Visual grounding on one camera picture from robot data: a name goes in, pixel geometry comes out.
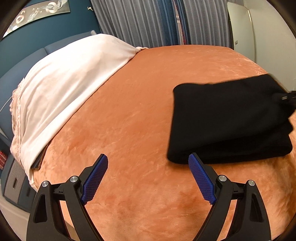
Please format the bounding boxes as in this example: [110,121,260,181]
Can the white door panel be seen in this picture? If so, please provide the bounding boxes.
[227,2,256,62]

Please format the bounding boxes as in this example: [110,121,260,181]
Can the silver framed wall art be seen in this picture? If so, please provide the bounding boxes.
[3,0,71,37]

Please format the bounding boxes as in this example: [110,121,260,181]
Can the white pillow sheet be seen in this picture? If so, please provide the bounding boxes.
[10,34,142,188]

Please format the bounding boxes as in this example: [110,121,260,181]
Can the grey bedside cabinet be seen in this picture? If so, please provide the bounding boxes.
[1,154,36,212]

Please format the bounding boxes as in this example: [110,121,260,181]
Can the blue upholstered headboard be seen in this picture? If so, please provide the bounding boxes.
[1,30,96,146]

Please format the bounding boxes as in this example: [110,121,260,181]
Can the black pants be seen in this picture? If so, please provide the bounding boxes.
[166,74,295,164]

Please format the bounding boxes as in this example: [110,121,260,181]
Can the grey pleated curtain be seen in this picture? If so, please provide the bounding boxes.
[91,1,233,48]

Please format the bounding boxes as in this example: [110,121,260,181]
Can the orange plush bed blanket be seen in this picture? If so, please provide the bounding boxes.
[30,44,296,241]

